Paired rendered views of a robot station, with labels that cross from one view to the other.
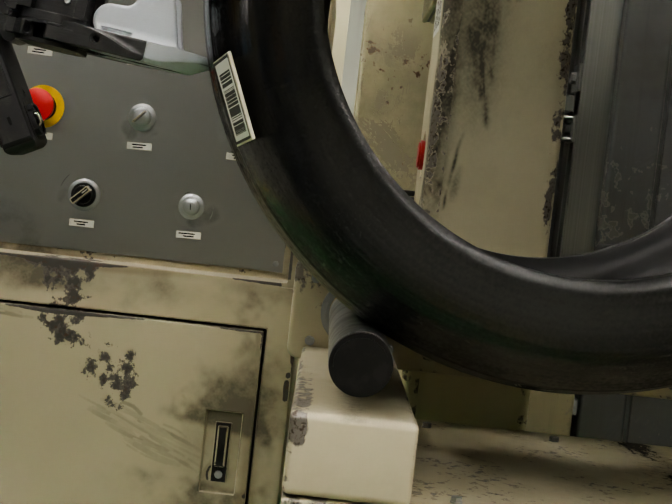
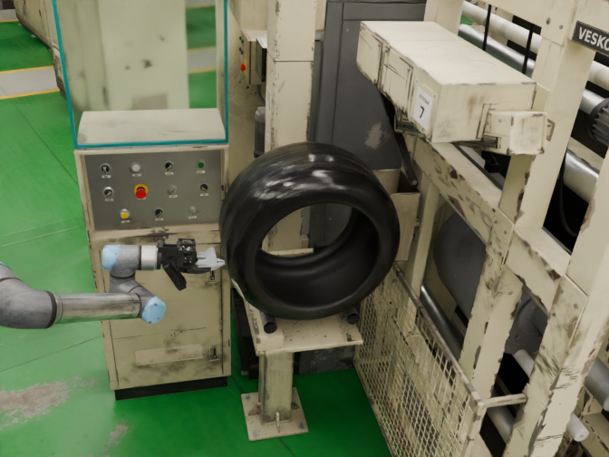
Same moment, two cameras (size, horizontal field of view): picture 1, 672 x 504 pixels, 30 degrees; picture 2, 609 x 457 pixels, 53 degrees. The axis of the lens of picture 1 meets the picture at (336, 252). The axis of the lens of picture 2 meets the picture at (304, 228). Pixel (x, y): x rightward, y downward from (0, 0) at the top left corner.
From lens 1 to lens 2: 1.35 m
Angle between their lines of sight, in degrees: 31
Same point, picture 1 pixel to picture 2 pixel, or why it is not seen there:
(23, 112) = (182, 283)
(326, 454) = (265, 344)
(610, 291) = (321, 309)
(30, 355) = not seen: hidden behind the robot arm
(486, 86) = not seen: hidden behind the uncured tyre
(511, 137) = (290, 218)
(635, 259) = (323, 257)
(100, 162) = (161, 202)
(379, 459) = (275, 343)
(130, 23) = (206, 262)
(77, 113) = (152, 190)
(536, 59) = not seen: hidden behind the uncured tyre
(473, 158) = (280, 225)
